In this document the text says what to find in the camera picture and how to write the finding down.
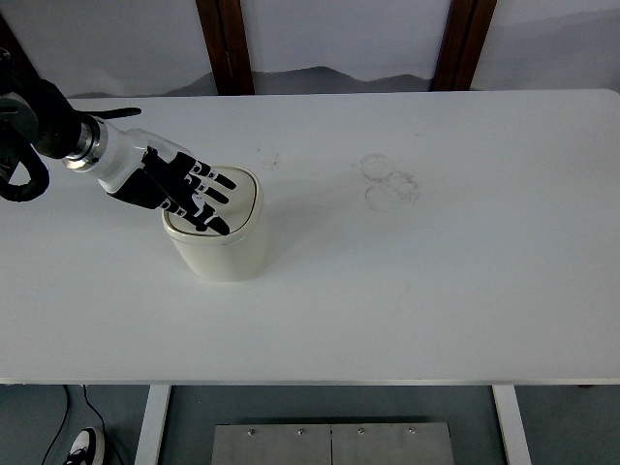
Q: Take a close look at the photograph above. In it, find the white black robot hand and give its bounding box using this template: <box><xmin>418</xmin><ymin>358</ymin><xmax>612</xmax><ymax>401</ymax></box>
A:
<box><xmin>96</xmin><ymin>120</ymin><xmax>236</xmax><ymax>235</ymax></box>

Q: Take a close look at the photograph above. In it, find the cream lidded trash can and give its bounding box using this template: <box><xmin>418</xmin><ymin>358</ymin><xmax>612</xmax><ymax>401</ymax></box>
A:
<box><xmin>162</xmin><ymin>165</ymin><xmax>268</xmax><ymax>282</ymax></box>

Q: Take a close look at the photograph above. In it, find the black floor cable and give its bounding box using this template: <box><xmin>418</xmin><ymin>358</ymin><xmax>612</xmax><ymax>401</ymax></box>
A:
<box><xmin>42</xmin><ymin>385</ymin><xmax>128</xmax><ymax>465</ymax></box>

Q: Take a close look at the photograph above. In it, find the black white sneaker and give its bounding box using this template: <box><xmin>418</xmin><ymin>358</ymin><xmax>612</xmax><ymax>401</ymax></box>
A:
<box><xmin>63</xmin><ymin>426</ymin><xmax>106</xmax><ymax>465</ymax></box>

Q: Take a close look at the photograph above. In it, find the left brown wooden frame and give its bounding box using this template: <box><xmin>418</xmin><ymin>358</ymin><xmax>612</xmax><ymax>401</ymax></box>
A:
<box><xmin>196</xmin><ymin>0</ymin><xmax>255</xmax><ymax>96</ymax></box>

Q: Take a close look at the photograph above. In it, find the grey metal base plate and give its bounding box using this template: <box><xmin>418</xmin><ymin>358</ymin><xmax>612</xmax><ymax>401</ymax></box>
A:
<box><xmin>211</xmin><ymin>422</ymin><xmax>454</xmax><ymax>464</ymax></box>

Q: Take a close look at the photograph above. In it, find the brown wooden frame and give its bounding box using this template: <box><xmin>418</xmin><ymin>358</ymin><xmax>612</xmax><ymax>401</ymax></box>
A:
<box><xmin>430</xmin><ymin>0</ymin><xmax>497</xmax><ymax>92</ymax></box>
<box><xmin>196</xmin><ymin>0</ymin><xmax>255</xmax><ymax>96</ymax></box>

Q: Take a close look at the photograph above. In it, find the white left table leg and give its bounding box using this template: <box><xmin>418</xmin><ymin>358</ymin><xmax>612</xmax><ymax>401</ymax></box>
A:
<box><xmin>135</xmin><ymin>385</ymin><xmax>171</xmax><ymax>465</ymax></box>

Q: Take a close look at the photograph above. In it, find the white table leg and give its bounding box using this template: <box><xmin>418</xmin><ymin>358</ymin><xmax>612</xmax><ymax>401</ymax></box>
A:
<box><xmin>135</xmin><ymin>385</ymin><xmax>171</xmax><ymax>465</ymax></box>
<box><xmin>492</xmin><ymin>385</ymin><xmax>533</xmax><ymax>465</ymax></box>

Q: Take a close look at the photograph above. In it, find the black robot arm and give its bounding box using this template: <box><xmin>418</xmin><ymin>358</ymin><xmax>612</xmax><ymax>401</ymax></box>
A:
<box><xmin>1</xmin><ymin>50</ymin><xmax>235</xmax><ymax>235</ymax></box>

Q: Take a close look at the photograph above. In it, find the white right table leg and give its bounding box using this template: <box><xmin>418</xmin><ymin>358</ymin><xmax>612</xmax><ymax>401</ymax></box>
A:
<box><xmin>492</xmin><ymin>385</ymin><xmax>533</xmax><ymax>465</ymax></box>

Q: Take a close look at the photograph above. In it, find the right brown wooden frame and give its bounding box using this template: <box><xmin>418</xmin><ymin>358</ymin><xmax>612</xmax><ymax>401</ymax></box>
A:
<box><xmin>430</xmin><ymin>0</ymin><xmax>497</xmax><ymax>92</ymax></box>

